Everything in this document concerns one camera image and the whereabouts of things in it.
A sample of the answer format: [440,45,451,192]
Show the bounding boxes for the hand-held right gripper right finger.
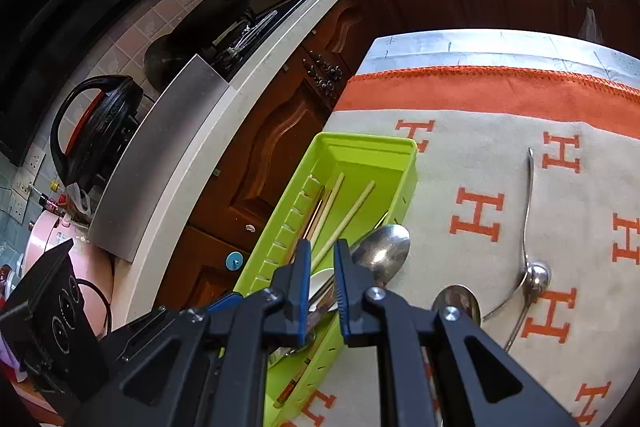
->
[333,240,581,427]

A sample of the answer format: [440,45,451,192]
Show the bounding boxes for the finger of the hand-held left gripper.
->
[117,291,248,363]

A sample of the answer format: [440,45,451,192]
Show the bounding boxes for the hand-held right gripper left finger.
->
[65,238,313,427]

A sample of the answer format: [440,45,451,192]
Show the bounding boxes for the white ceramic spoon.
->
[309,267,337,308]

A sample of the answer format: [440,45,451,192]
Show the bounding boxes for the large metal spoon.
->
[431,284,482,330]
[351,223,412,290]

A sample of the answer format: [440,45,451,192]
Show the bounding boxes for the brown wooden chopstick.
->
[305,199,324,240]

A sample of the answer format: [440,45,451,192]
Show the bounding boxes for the ivory chopstick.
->
[310,180,376,267]

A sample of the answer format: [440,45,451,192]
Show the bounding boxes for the green plastic utensil tray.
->
[232,132,420,427]

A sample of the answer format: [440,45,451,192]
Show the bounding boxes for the small metal spoon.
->
[504,287,543,352]

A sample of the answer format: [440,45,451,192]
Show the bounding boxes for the round bowl metal spoon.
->
[520,148,552,305]

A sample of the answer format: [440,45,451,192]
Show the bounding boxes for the purple bag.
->
[0,337,26,379]

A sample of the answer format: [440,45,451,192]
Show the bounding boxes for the pink rice cooker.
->
[25,212,113,338]

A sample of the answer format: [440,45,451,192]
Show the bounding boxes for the clear plastic bag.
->
[65,182,93,216]

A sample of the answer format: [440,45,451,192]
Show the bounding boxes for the red yellow gas valve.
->
[37,179,68,214]

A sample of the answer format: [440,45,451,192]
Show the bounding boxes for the brown wooden kitchen cabinet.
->
[150,0,633,318]

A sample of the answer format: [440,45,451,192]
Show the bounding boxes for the stainless steel panel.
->
[87,53,232,263]

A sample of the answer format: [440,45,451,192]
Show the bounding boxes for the orange beige printed blanket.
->
[265,66,640,427]

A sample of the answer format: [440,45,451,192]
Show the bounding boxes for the black pressure cooker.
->
[49,75,146,192]

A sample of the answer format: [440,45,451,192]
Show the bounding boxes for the white kitchen countertop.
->
[112,0,626,333]

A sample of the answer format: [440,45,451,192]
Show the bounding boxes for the black wok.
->
[144,34,201,92]

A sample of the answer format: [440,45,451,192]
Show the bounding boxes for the metal tongs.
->
[215,9,278,58]

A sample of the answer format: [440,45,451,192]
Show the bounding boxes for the pale blue table cover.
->
[355,29,638,90]

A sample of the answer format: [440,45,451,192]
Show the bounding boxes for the white hanging plastic bag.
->
[577,7,601,40]

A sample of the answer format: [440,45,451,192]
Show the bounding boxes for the black power cable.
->
[74,278,113,339]

